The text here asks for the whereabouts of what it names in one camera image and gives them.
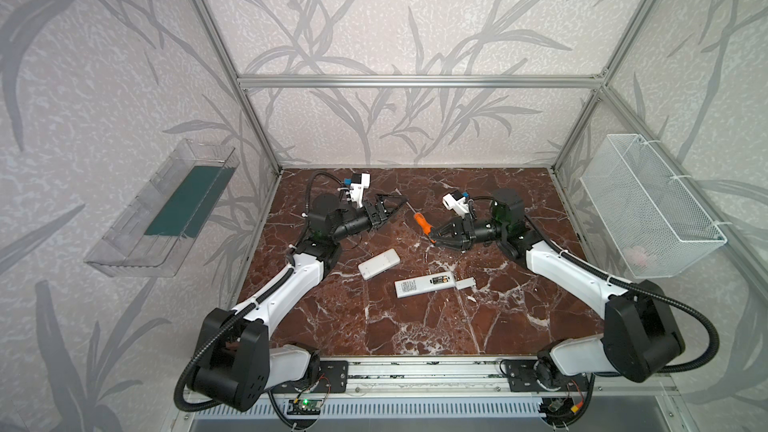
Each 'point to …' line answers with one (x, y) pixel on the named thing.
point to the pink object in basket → (636, 255)
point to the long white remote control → (425, 284)
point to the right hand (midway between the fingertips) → (434, 234)
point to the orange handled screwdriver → (422, 222)
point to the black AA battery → (438, 279)
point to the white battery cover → (466, 283)
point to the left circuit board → (304, 407)
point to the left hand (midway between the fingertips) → (405, 201)
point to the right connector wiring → (561, 409)
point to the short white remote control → (379, 264)
